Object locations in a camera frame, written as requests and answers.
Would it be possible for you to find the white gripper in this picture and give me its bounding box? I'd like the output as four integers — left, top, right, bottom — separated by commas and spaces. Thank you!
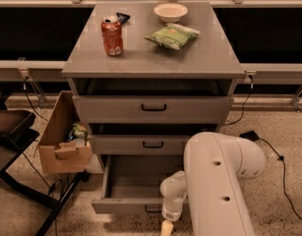
160, 200, 183, 236

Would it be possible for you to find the grey bottom drawer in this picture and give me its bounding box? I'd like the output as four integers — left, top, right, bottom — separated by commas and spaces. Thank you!
91, 155, 183, 213

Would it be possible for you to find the grey drawer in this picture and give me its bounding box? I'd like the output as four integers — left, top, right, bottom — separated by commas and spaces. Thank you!
89, 135, 190, 155
91, 155, 183, 213
73, 95, 232, 125

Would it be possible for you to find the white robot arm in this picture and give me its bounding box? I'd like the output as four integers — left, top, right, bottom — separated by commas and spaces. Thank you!
160, 132, 266, 236

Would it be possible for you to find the grey middle drawer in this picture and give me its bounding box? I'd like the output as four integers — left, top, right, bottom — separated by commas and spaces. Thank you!
89, 135, 190, 155

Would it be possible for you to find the grey drawer cabinet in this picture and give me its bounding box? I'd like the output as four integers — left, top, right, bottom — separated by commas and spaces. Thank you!
61, 1, 246, 175

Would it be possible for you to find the grey top drawer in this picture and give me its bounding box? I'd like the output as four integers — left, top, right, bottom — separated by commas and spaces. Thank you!
73, 95, 232, 125

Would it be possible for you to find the black power adapter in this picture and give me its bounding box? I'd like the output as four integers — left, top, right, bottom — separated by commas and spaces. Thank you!
240, 131, 260, 142

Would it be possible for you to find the brown cardboard box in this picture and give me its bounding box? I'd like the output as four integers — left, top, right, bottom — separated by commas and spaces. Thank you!
38, 91, 92, 173

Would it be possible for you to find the green packet in box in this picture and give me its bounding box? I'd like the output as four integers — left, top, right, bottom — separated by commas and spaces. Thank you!
67, 123, 88, 146

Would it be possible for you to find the green snack bag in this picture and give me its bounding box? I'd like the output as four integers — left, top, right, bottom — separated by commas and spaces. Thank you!
144, 23, 200, 50

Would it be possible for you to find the orange soda can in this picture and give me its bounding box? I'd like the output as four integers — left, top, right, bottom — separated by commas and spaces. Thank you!
101, 16, 123, 56

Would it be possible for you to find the dark blue snack wrapper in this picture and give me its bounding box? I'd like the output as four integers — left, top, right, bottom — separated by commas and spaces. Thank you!
116, 13, 130, 25

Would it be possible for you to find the white bowl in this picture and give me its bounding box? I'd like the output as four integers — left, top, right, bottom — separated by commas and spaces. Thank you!
153, 3, 188, 23

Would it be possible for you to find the black adapter cable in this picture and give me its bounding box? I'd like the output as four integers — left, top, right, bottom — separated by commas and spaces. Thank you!
258, 137, 302, 225

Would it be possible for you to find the black cable at left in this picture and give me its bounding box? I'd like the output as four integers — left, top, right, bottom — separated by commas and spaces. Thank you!
22, 76, 50, 123

